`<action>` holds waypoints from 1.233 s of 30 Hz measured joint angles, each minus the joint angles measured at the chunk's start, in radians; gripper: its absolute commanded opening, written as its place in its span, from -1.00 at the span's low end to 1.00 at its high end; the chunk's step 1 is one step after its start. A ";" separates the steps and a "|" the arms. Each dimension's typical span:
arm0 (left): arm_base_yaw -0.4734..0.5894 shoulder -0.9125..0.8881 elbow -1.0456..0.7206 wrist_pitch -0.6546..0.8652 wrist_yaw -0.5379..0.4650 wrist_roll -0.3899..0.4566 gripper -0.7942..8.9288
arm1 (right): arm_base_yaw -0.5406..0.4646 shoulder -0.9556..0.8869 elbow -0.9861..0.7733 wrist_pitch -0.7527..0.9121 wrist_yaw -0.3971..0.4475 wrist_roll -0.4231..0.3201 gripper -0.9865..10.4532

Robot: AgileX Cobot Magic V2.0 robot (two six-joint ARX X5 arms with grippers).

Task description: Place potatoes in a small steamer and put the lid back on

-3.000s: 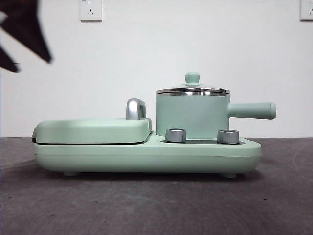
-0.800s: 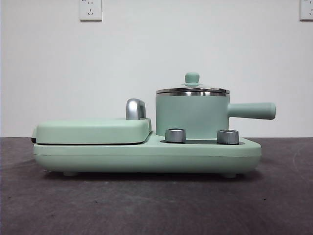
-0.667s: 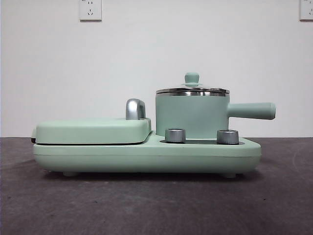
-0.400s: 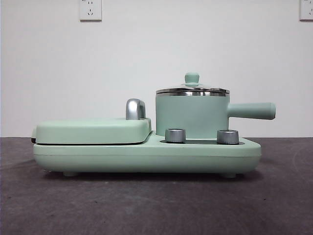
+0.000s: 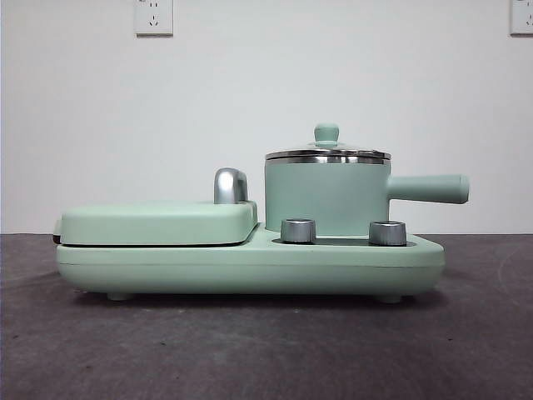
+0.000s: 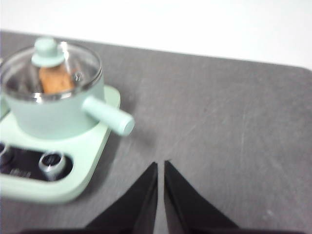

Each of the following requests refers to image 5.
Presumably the green griddle cover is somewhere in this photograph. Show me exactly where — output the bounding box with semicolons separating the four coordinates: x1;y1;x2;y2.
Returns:
52;199;261;248

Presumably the green breakfast machine base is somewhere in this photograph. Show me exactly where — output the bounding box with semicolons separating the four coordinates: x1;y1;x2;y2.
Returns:
56;222;446;303

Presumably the silver control knob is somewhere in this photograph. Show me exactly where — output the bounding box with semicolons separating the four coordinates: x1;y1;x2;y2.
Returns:
368;219;408;247
280;217;317;243

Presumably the chrome griddle cover handle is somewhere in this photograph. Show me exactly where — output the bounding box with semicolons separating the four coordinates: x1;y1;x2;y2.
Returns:
213;167;252;206

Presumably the white wall socket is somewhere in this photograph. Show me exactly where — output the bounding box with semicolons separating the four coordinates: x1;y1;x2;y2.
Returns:
509;0;533;37
133;0;175;38

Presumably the green steamer pot with handle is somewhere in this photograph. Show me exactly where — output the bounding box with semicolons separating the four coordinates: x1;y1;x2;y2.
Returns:
265;157;471;235

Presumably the glass lid with green knob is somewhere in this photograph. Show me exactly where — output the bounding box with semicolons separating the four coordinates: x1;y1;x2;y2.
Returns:
265;122;392;163

